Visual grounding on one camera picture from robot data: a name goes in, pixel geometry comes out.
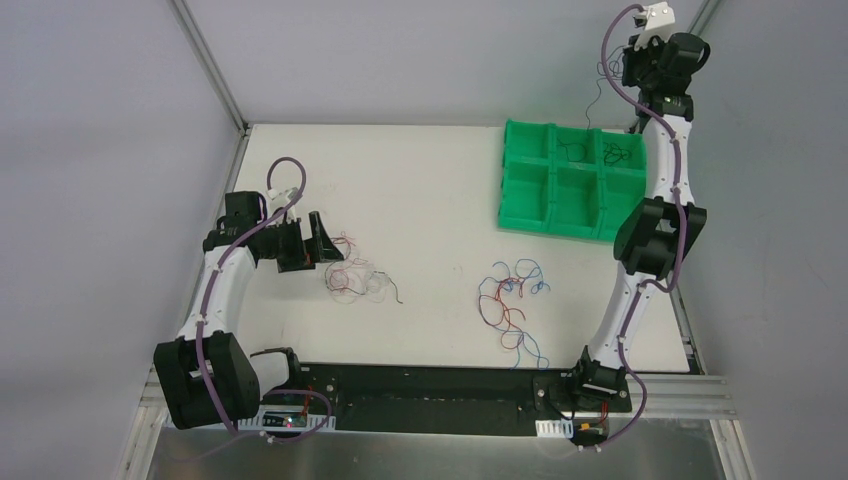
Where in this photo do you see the white slotted cable duct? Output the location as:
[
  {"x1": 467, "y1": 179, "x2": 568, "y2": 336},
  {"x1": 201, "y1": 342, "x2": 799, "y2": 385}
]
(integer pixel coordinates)
[{"x1": 236, "y1": 408, "x2": 336, "y2": 433}]

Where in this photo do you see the small controller board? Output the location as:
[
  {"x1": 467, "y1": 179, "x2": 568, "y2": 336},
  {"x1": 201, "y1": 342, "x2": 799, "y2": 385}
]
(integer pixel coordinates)
[
  {"x1": 262, "y1": 410, "x2": 308, "y2": 430},
  {"x1": 573, "y1": 423, "x2": 608, "y2": 443}
]

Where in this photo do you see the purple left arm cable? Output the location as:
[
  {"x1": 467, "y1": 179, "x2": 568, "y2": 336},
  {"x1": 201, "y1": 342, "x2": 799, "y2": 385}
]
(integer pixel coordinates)
[{"x1": 195, "y1": 156, "x2": 333, "y2": 446}]

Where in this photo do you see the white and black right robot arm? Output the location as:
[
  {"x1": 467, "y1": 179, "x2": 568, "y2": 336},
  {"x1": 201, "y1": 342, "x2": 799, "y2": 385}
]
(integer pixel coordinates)
[{"x1": 567, "y1": 33, "x2": 711, "y2": 410}]

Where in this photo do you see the multicolour wire bundle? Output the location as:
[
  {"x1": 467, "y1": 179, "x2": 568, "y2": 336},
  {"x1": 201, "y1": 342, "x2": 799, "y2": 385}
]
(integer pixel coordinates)
[{"x1": 323, "y1": 231, "x2": 404, "y2": 307}]

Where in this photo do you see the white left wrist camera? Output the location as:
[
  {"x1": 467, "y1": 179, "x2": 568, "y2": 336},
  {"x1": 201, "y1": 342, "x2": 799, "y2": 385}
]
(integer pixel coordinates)
[{"x1": 266, "y1": 187, "x2": 299, "y2": 210}]

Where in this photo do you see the blue and red wire tangle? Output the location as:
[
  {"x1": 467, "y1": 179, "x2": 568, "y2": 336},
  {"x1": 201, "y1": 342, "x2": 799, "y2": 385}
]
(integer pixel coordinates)
[{"x1": 476, "y1": 258, "x2": 552, "y2": 372}]

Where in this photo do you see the black robot base mount plate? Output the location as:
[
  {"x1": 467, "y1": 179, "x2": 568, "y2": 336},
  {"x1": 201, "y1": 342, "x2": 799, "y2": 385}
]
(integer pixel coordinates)
[{"x1": 260, "y1": 363, "x2": 632, "y2": 437}]

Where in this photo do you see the small left controller board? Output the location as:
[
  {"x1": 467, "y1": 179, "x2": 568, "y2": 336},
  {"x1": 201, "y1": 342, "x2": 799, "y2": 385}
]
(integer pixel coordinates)
[{"x1": 262, "y1": 410, "x2": 308, "y2": 430}]

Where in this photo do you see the small right controller board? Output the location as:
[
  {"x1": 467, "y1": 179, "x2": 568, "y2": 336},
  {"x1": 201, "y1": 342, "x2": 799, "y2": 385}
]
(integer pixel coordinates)
[{"x1": 573, "y1": 423, "x2": 608, "y2": 443}]

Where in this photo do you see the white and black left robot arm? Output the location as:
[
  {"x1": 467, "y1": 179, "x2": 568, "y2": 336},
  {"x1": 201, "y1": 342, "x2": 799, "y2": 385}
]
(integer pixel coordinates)
[{"x1": 153, "y1": 188, "x2": 342, "y2": 430}]

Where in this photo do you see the green plastic compartment bin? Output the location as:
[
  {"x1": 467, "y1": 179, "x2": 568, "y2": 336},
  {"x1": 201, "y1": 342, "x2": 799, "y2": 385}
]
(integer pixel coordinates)
[{"x1": 498, "y1": 120, "x2": 647, "y2": 243}]

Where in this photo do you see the aluminium frame rail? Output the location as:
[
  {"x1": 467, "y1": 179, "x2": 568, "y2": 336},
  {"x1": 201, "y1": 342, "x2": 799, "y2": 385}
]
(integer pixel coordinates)
[{"x1": 114, "y1": 367, "x2": 758, "y2": 479}]

